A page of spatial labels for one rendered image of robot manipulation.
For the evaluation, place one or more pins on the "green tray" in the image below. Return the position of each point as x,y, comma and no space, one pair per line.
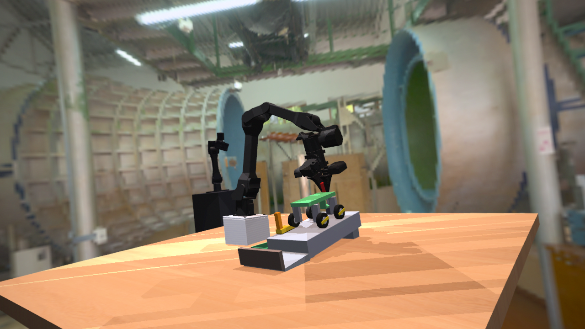
261,246

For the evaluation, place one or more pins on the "yellow chock with orange handle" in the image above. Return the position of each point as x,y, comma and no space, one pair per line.
280,229

